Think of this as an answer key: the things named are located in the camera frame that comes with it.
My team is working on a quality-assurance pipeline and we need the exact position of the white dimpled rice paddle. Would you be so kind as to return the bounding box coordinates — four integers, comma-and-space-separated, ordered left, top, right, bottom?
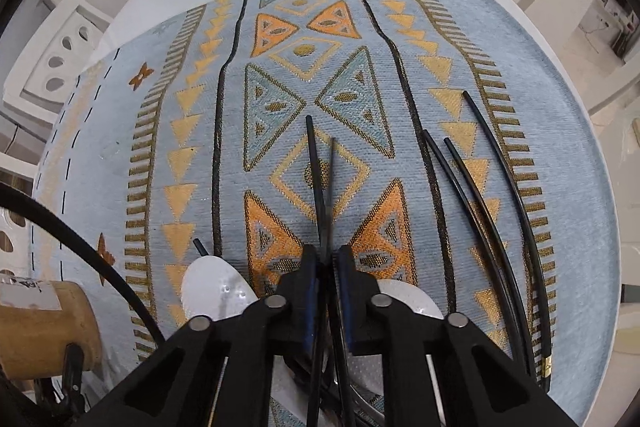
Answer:
181, 256, 258, 321

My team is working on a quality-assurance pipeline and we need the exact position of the black chopstick gold band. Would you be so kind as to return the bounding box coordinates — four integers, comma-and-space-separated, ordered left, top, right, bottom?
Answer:
461, 90, 554, 396

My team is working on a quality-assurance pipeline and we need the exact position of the brown wooden utensil holder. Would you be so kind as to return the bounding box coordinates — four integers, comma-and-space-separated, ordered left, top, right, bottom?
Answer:
1, 274, 102, 381

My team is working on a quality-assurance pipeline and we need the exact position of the white chair near left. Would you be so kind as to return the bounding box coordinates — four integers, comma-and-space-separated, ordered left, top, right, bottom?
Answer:
1, 153, 37, 277

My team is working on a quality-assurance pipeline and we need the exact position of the blue patterned woven table mat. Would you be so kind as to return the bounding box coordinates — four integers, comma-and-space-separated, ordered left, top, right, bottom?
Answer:
34, 0, 620, 423

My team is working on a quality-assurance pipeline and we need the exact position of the white chair far left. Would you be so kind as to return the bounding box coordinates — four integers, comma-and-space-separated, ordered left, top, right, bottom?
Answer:
2, 0, 113, 126

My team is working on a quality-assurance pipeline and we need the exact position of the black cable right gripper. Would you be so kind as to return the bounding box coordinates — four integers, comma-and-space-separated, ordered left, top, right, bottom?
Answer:
0, 181, 166, 346

